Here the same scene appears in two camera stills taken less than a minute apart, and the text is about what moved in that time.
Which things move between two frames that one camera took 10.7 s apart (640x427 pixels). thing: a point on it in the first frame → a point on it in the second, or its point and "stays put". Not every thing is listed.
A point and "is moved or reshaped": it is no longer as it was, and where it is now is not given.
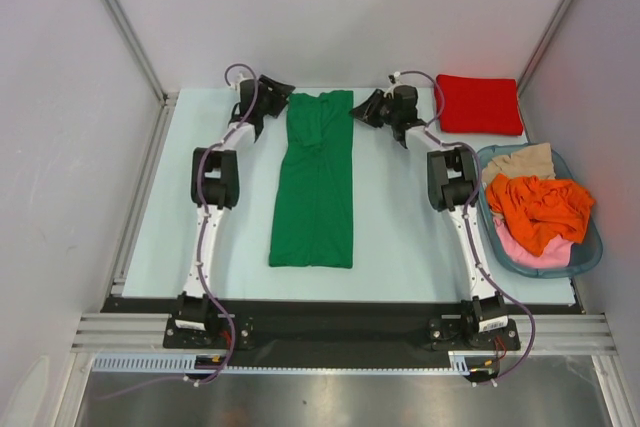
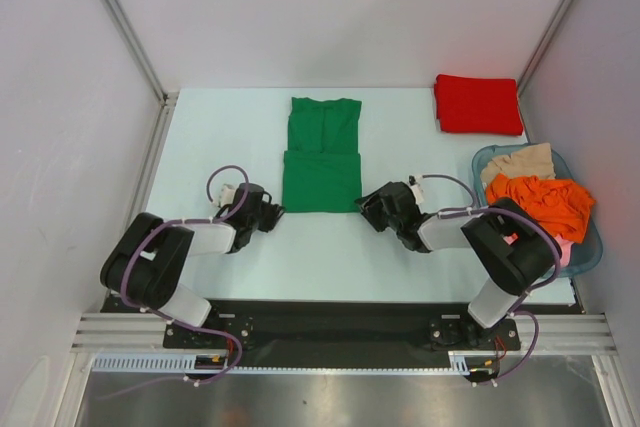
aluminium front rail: x=591 y=334 stays put
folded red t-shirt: x=480 y=105 stays put
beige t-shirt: x=535 y=161 stays put
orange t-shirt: x=535 y=210 stays put
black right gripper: x=366 y=111 → x=365 y=203
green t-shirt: x=314 y=215 is moved or reshaped
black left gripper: x=278 y=93 → x=273 y=212
